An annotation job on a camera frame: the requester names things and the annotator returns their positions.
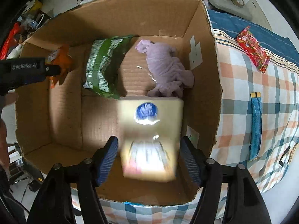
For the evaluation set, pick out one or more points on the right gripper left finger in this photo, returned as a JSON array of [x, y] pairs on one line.
[[53, 203]]

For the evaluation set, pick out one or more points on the green snack bag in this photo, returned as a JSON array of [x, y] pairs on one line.
[[105, 58]]

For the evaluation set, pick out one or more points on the yellow tissue pack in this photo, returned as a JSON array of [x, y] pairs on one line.
[[150, 128]]

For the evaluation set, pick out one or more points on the lilac soft cloth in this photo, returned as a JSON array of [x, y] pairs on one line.
[[170, 75]]

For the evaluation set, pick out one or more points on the red floral snack packet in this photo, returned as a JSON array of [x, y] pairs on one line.
[[253, 49]]

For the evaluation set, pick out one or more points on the orange snack bag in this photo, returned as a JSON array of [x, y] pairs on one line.
[[61, 58]]

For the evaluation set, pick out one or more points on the person's hand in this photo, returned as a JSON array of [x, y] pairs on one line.
[[6, 100]]

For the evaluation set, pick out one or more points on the red plastic bag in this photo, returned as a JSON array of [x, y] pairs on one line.
[[10, 41]]

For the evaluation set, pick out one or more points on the blue plaid tablecloth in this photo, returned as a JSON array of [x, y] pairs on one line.
[[279, 99]]

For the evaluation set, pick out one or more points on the beige flat board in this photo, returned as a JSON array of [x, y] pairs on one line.
[[258, 16]]

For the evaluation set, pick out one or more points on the grey chair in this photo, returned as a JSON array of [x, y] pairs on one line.
[[229, 7]]

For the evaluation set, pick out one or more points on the tape roll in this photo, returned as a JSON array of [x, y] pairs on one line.
[[239, 3]]

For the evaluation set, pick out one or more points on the blue strap packet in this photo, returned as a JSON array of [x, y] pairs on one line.
[[256, 125]]

